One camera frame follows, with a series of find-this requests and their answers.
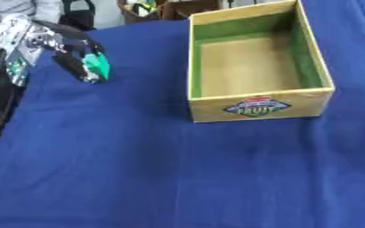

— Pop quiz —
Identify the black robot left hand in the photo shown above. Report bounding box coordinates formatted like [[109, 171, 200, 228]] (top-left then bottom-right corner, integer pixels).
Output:
[[29, 20, 111, 85]]

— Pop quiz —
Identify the green toy block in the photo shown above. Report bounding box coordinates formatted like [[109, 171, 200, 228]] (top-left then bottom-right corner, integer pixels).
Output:
[[81, 52, 113, 80]]

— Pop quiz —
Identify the brown wooden chair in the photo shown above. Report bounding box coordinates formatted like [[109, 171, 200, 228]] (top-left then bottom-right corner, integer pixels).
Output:
[[115, 0, 223, 25]]

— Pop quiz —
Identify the black bag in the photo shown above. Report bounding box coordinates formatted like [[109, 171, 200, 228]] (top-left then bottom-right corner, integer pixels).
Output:
[[58, 0, 97, 31]]

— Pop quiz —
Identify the tan cardboard box green inside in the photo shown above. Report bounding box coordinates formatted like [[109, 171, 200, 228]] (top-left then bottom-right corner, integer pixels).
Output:
[[187, 0, 337, 124]]

